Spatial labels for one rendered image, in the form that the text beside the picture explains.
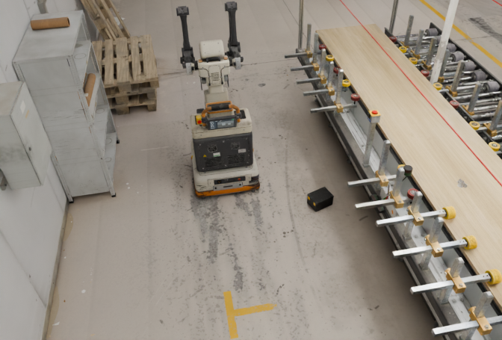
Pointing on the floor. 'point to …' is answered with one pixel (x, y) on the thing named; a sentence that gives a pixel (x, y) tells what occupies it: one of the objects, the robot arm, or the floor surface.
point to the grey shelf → (69, 103)
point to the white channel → (448, 24)
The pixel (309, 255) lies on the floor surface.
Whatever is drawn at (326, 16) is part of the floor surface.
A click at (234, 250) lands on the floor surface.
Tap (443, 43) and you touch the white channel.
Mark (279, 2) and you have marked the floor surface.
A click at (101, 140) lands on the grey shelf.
